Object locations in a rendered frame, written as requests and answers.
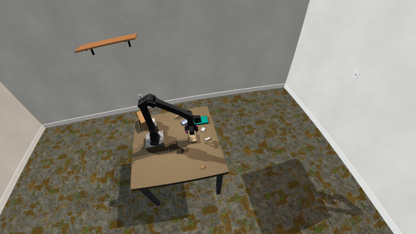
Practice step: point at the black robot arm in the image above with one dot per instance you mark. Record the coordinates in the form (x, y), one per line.
(151, 101)

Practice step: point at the teal flat rectangular block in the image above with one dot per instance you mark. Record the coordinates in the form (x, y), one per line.
(204, 120)

